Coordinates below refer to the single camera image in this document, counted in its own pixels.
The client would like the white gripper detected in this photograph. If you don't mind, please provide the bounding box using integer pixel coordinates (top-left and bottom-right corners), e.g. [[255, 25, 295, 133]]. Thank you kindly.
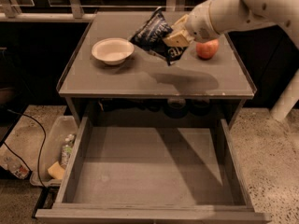
[[163, 0, 220, 47]]

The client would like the blue chip bag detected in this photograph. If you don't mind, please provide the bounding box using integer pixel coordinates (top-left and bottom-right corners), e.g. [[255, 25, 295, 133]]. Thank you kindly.
[[129, 7, 186, 66]]

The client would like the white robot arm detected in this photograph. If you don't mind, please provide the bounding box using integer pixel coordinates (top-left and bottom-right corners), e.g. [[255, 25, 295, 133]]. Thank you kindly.
[[164, 0, 299, 48]]

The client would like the grey cabinet with counter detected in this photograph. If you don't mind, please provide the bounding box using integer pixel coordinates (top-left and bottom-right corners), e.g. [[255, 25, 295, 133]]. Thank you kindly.
[[57, 11, 256, 119]]

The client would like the open grey top drawer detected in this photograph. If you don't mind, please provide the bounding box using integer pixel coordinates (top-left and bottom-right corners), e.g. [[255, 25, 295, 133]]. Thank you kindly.
[[36, 119, 271, 224]]

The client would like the red apple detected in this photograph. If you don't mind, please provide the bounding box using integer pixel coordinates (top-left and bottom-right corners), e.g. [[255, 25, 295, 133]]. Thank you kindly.
[[195, 39, 219, 60]]

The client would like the white paper bowl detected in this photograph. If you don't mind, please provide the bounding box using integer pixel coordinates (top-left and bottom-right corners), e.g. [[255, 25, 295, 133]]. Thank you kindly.
[[92, 38, 135, 65]]

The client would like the clear plastic bin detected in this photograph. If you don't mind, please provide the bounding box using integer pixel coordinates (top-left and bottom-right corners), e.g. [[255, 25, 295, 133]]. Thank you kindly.
[[30, 116, 78, 187]]

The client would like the plastic bottle in bin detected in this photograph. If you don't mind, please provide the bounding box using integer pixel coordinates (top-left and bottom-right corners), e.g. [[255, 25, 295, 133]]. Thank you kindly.
[[61, 133, 76, 169]]

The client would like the metal railing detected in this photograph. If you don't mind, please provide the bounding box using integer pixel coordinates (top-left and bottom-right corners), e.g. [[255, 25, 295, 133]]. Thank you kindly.
[[0, 0, 244, 25]]

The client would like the yellow sponge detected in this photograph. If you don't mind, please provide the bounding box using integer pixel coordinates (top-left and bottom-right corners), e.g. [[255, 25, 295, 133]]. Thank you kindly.
[[48, 161, 64, 180]]

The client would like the plastic bottle on floor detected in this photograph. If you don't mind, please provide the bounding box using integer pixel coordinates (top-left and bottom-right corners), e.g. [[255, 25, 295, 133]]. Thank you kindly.
[[5, 157, 29, 179]]

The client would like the black cable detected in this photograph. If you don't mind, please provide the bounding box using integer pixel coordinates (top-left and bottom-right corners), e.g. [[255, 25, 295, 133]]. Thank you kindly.
[[3, 108, 48, 189]]

